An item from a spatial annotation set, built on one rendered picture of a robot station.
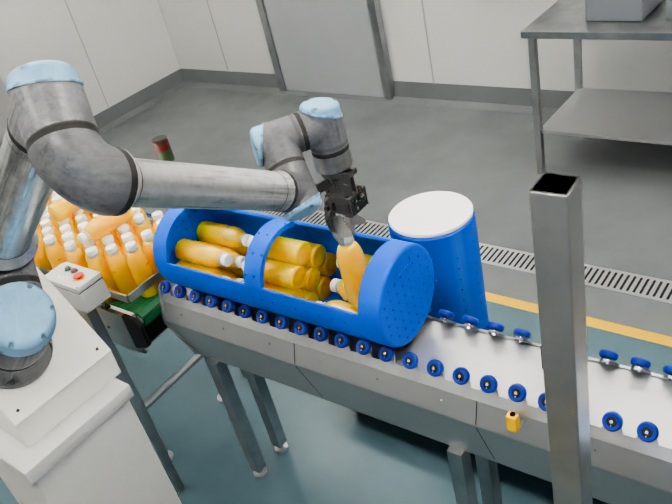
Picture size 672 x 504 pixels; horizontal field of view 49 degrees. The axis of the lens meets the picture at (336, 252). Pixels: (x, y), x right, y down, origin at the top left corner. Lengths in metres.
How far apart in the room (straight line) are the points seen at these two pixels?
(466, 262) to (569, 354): 1.13
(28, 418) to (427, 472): 1.59
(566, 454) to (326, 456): 1.73
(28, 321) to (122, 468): 0.57
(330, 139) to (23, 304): 0.76
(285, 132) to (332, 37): 4.60
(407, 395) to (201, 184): 0.92
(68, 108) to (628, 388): 1.38
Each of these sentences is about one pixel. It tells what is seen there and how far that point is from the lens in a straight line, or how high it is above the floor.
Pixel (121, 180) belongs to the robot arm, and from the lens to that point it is 1.23.
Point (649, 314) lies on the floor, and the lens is 3.57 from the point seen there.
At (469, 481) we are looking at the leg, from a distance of 2.27.
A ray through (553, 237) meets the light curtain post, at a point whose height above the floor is 1.62.
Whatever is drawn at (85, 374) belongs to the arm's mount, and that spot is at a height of 1.17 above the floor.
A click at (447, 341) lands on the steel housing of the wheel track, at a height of 0.93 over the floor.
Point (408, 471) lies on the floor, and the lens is 2.97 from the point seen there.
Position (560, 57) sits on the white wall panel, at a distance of 5.33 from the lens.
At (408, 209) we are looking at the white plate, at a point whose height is 1.04.
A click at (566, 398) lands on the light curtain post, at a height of 1.28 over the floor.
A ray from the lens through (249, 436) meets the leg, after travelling 2.96.
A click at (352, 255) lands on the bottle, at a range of 1.86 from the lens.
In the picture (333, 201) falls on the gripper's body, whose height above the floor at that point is 1.43.
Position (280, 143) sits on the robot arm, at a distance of 1.64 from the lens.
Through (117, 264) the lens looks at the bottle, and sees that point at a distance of 2.62.
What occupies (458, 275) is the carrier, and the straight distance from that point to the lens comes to 2.40.
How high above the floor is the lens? 2.27
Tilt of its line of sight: 32 degrees down
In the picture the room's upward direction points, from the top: 14 degrees counter-clockwise
